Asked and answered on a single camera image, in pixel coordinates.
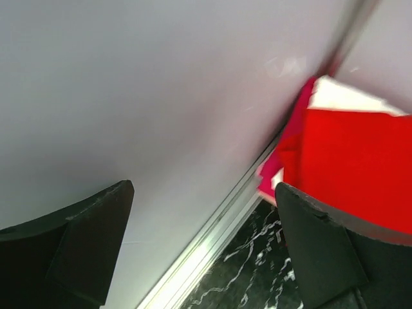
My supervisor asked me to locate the black marble pattern mat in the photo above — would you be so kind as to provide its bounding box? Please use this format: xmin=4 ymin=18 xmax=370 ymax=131
xmin=182 ymin=200 xmax=303 ymax=309

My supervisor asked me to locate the magenta folded t-shirt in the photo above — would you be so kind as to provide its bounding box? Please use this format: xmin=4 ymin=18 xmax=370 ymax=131
xmin=256 ymin=77 xmax=317 ymax=206

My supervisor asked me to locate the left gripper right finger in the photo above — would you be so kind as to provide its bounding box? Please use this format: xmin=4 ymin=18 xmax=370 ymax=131
xmin=275 ymin=182 xmax=411 ymax=308

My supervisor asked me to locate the aluminium side frame rail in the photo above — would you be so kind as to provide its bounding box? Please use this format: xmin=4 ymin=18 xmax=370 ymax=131
xmin=137 ymin=133 xmax=281 ymax=309

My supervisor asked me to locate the bright red t-shirt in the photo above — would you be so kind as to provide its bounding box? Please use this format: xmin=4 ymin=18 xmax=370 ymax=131
xmin=277 ymin=109 xmax=411 ymax=234

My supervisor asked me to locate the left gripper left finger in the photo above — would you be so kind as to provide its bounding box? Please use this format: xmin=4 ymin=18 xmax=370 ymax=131
xmin=1 ymin=180 xmax=135 ymax=308

